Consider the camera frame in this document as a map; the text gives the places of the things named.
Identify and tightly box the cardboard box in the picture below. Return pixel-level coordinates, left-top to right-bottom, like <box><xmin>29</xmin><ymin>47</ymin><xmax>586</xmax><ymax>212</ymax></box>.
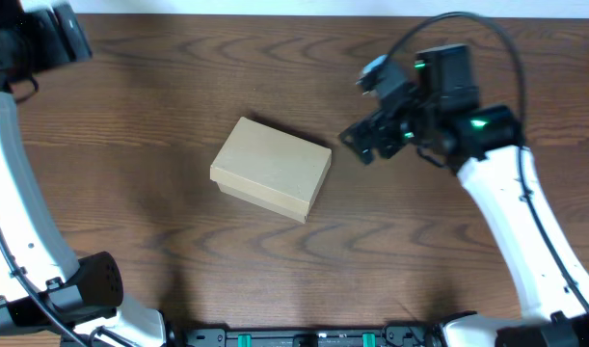
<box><xmin>210</xmin><ymin>117</ymin><xmax>332</xmax><ymax>223</ymax></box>

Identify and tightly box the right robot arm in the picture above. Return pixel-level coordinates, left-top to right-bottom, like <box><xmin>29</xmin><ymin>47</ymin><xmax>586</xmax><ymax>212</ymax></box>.
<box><xmin>339</xmin><ymin>105</ymin><xmax>589</xmax><ymax>346</ymax></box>

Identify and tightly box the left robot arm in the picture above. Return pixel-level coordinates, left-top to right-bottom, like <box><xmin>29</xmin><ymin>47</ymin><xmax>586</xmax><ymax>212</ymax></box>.
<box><xmin>0</xmin><ymin>1</ymin><xmax>168</xmax><ymax>346</ymax></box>

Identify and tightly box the right black cable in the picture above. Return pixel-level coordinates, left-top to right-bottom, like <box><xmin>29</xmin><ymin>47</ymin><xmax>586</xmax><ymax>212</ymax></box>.
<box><xmin>385</xmin><ymin>11</ymin><xmax>589</xmax><ymax>329</ymax></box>

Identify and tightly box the black cable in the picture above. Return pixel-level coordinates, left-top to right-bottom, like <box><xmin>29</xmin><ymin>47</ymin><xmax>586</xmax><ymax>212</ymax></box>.
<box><xmin>0</xmin><ymin>71</ymin><xmax>131</xmax><ymax>347</ymax></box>
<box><xmin>385</xmin><ymin>11</ymin><xmax>589</xmax><ymax>329</ymax></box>

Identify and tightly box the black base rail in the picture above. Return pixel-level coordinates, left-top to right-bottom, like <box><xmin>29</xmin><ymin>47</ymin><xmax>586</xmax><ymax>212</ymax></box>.
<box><xmin>173</xmin><ymin>322</ymin><xmax>444</xmax><ymax>347</ymax></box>

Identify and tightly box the left black cable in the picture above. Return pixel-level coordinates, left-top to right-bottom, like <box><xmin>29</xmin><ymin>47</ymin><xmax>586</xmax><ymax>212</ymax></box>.
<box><xmin>0</xmin><ymin>71</ymin><xmax>131</xmax><ymax>347</ymax></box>

